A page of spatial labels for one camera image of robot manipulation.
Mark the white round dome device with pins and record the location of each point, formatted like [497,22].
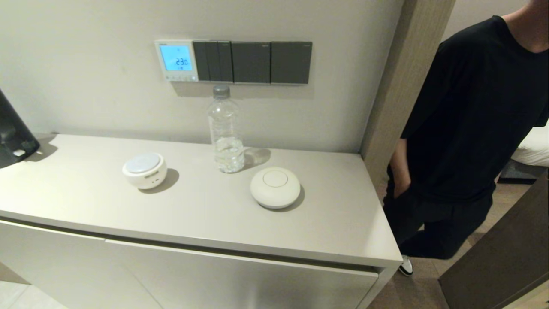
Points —
[276,188]

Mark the dark brown wooden door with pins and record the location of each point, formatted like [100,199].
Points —
[502,262]

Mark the white wall thermostat panel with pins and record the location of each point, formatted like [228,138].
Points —
[176,59]

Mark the white bed duvet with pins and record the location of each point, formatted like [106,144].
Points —
[534,148]

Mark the wooden door frame post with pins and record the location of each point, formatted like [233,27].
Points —
[399,86]

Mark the dark grey bed base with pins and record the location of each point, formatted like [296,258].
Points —
[523,171]

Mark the white round smart speaker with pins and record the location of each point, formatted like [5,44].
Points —
[145,171]

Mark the person in black clothes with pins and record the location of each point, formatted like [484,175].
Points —
[472,128]

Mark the grey cabinet door narrow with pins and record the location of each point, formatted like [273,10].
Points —
[51,270]

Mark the person right bare forearm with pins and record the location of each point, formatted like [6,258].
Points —
[402,167]

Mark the grey sideboard cabinet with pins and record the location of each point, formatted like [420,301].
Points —
[85,201]

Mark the black glossy stand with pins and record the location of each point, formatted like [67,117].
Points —
[13,137]

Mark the grey triple rocker switch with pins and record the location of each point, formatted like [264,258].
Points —
[213,61]

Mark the clear plastic water bottle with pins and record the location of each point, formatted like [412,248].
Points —
[226,128]

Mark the grey cabinet door wide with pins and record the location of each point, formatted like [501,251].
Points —
[257,287]

